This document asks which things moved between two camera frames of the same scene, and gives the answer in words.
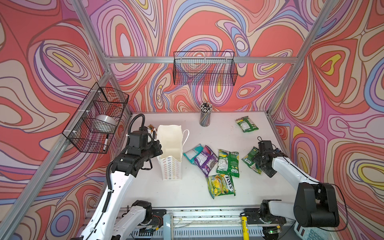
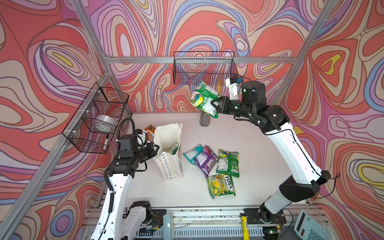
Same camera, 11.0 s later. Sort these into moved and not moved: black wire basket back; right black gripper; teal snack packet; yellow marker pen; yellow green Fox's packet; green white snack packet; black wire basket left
Moved: right black gripper
Not moved: yellow marker pen; green white snack packet; yellow green Fox's packet; black wire basket back; teal snack packet; black wire basket left
